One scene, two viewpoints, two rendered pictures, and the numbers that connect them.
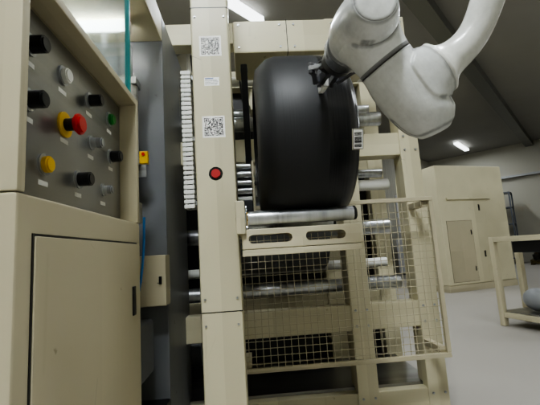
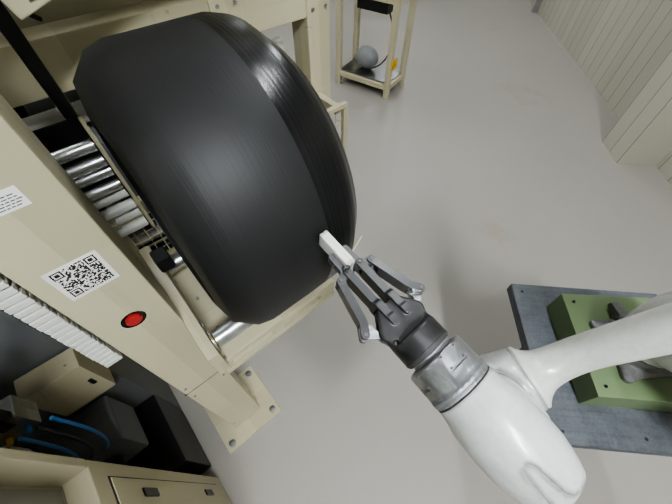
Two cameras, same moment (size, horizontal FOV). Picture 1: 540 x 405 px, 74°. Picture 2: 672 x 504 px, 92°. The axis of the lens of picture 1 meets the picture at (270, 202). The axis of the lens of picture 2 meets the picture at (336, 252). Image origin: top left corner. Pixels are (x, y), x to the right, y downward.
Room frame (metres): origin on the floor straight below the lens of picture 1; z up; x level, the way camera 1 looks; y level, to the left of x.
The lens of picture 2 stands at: (0.69, 0.02, 1.66)
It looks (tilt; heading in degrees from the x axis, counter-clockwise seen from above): 54 degrees down; 323
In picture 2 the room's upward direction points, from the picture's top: straight up
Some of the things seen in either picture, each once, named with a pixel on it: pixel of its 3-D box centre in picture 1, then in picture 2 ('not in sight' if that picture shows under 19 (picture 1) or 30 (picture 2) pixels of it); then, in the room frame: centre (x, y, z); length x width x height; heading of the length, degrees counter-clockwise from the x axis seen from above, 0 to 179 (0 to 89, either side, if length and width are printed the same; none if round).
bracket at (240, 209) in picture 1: (243, 222); (182, 304); (1.24, 0.10, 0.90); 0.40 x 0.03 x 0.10; 4
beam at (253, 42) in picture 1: (300, 51); not in sight; (1.55, -0.18, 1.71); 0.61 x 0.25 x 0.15; 94
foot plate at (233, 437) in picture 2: not in sight; (241, 406); (1.21, 0.18, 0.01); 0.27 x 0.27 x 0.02; 4
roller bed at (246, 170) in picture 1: (233, 198); (84, 191); (1.61, 0.17, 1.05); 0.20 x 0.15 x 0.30; 94
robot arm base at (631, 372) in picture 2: not in sight; (637, 337); (0.46, -0.87, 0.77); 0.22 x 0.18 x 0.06; 149
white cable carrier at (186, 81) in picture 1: (190, 139); (32, 301); (1.18, 0.26, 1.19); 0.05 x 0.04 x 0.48; 4
